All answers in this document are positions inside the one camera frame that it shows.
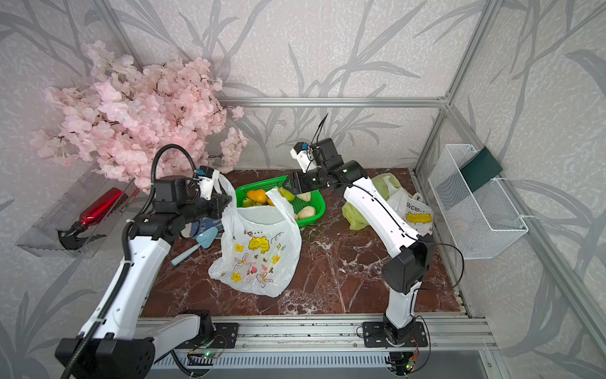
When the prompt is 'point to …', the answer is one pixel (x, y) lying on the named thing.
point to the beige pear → (304, 212)
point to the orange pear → (258, 196)
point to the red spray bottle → (69, 239)
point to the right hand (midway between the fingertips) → (290, 182)
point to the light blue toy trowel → (203, 241)
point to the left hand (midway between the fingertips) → (230, 197)
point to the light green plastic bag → (354, 219)
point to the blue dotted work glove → (200, 224)
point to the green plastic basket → (316, 200)
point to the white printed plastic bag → (261, 244)
